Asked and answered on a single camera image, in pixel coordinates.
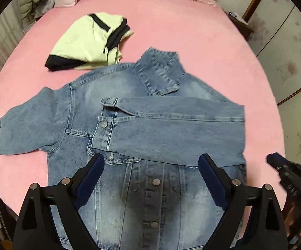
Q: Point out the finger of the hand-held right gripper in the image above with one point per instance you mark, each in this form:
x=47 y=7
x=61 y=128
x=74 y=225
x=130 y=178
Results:
x=276 y=160

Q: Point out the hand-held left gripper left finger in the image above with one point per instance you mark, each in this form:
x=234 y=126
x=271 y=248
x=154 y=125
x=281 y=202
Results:
x=92 y=173

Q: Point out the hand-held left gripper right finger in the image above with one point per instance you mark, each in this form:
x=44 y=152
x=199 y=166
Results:
x=211 y=177

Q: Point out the blue denim jacket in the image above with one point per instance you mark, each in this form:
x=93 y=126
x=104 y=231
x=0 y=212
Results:
x=166 y=130

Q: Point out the floral sliding wardrobe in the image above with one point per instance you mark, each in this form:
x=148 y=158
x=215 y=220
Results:
x=288 y=57

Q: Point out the light green shirt navy trim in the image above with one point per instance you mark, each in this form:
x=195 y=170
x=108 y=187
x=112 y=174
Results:
x=85 y=41

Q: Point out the dark wooden nightstand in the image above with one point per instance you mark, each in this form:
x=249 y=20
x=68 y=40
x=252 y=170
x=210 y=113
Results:
x=243 y=28

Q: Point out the pink bed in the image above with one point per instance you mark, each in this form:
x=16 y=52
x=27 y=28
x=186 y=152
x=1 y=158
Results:
x=192 y=31

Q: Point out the small box on nightstand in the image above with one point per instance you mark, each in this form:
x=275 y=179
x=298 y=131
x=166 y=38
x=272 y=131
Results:
x=235 y=15

